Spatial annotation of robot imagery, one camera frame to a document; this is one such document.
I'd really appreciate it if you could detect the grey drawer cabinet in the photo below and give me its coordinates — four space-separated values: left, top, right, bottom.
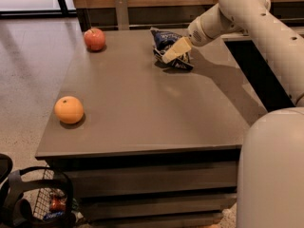
36 30 265 228

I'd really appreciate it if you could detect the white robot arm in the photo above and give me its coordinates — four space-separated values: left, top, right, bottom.
161 0 304 228

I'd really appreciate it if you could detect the black wire basket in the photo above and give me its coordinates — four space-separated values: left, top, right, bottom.
0 165 76 228

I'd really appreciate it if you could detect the orange fruit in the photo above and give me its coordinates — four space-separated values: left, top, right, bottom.
54 96 85 124

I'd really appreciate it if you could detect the red apple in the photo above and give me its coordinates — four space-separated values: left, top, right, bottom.
84 28 105 51

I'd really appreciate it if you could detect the black chair part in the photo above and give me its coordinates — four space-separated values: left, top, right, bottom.
0 154 13 183

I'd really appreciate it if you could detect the left metal bracket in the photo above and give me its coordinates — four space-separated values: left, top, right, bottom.
114 0 130 30

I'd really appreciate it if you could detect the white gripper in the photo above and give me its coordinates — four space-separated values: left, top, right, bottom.
161 16 212 64

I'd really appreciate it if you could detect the blue chip bag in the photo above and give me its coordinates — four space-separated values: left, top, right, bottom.
150 28 193 70

